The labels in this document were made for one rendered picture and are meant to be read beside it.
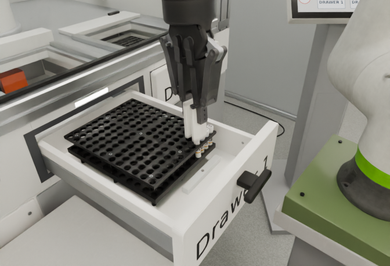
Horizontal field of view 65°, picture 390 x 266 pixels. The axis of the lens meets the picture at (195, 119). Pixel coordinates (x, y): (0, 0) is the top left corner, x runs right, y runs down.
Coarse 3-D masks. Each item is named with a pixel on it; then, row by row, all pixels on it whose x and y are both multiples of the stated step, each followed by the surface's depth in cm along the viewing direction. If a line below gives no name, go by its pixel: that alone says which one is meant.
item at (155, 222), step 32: (128, 96) 72; (64, 128) 60; (224, 128) 60; (64, 160) 52; (224, 160) 60; (96, 192) 49; (128, 192) 53; (192, 192) 53; (128, 224) 47; (160, 224) 42
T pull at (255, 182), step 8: (240, 176) 46; (248, 176) 46; (256, 176) 46; (264, 176) 46; (240, 184) 45; (248, 184) 45; (256, 184) 44; (264, 184) 46; (248, 192) 43; (256, 192) 43; (248, 200) 42
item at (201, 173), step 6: (216, 156) 60; (210, 162) 58; (216, 162) 59; (204, 168) 57; (210, 168) 57; (198, 174) 55; (204, 174) 56; (192, 180) 54; (198, 180) 54; (186, 186) 53; (192, 186) 53; (186, 192) 53
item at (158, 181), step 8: (208, 136) 56; (192, 144) 54; (200, 144) 54; (184, 152) 52; (192, 152) 52; (176, 160) 51; (184, 160) 51; (160, 168) 49; (168, 168) 49; (176, 168) 50; (160, 176) 48; (168, 176) 48; (152, 184) 46
